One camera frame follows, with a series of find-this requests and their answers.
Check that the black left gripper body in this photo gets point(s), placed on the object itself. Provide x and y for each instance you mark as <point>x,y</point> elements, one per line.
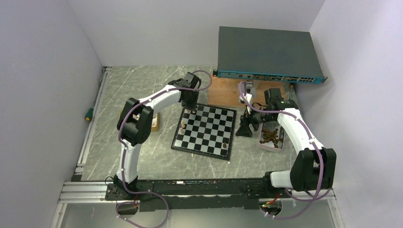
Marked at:
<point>191,102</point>

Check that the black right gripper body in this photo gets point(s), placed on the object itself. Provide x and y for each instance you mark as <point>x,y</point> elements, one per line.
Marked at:
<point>259,118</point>

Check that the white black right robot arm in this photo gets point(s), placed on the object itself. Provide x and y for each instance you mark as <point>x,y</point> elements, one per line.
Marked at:
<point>315,164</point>

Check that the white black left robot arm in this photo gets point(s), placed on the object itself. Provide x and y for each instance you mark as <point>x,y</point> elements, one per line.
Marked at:
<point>135,123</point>

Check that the wooden board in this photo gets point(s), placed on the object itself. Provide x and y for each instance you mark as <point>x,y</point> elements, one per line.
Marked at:
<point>225,92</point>

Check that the pink plastic tray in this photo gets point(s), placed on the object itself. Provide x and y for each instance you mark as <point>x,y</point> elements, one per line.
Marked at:
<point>271,137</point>

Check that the black and white chessboard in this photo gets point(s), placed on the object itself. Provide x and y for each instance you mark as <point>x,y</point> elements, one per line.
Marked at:
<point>206,131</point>

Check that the gold metal tin tray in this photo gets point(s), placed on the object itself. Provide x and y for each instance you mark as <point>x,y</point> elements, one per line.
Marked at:
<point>155,123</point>

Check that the green orange screwdriver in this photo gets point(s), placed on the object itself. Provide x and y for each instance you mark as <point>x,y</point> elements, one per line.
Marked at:
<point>89,114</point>

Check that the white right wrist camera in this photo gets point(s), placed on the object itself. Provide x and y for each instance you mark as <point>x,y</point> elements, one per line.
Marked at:
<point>246,99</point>

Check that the metal bracket with knob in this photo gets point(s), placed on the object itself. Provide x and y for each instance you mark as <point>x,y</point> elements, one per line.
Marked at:
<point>249,88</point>

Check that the blue grey network switch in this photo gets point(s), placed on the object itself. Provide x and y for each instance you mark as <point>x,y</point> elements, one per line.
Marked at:
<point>268,55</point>

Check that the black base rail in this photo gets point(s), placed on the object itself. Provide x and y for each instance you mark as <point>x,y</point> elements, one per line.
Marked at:
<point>247,193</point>

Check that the aluminium frame rail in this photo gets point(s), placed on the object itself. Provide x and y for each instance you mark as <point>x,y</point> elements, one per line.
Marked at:
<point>75,190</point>

